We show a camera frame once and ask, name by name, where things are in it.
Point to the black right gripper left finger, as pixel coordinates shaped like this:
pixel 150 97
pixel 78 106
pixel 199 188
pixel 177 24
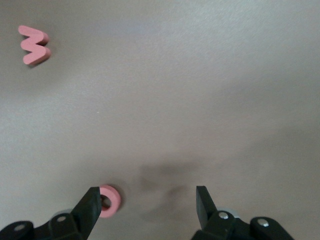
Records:
pixel 75 225

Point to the pink foam lowercase m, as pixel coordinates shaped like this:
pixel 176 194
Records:
pixel 32 45

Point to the brown table cover sheet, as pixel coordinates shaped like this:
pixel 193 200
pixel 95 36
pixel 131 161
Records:
pixel 175 87

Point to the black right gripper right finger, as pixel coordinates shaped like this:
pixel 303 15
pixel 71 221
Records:
pixel 225 227

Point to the pink foam letter Q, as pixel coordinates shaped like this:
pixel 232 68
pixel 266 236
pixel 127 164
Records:
pixel 115 200

